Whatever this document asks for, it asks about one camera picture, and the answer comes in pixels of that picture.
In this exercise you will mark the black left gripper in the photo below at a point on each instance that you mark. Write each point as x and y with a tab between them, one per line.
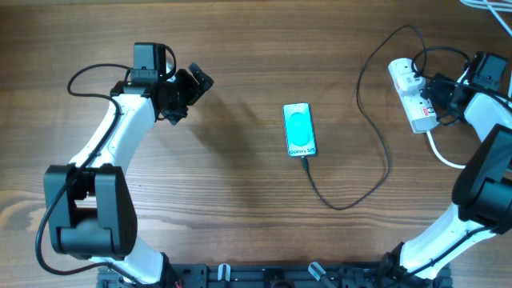
194	91

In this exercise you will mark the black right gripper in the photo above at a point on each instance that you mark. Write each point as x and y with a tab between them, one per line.
438	95

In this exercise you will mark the blue Galaxy smartphone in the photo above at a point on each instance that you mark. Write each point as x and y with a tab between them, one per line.
299	128

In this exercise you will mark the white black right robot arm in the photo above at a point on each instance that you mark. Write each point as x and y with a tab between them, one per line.
481	196

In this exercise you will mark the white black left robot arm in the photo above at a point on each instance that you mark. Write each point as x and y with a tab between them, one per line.
90	220

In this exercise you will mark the white USB charger plug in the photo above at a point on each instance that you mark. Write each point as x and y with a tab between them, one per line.
408	84

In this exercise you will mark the white power strip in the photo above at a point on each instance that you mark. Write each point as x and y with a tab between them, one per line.
420	112

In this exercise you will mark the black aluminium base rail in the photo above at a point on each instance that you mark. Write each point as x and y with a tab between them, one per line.
357	275

